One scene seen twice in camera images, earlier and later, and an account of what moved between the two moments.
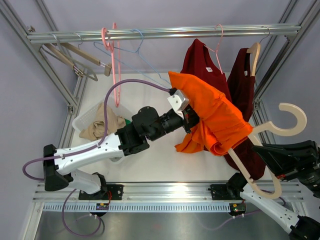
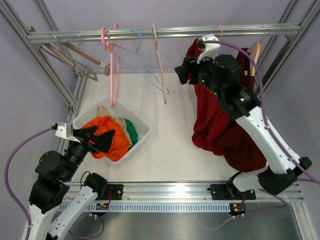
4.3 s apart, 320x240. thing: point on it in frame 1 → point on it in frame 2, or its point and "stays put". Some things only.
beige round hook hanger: x=270 y=127 → x=160 y=61
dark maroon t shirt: x=241 y=84 stays put
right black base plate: x=228 y=191 stays put
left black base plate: x=107 y=192 stays put
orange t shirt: x=220 y=126 → x=120 y=144
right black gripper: x=306 y=153 → x=193 y=63
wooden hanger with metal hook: x=254 y=51 stays put
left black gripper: x=190 y=118 → x=102 y=141
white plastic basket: x=120 y=109 stays put
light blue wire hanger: x=129 y=63 → x=142 y=60
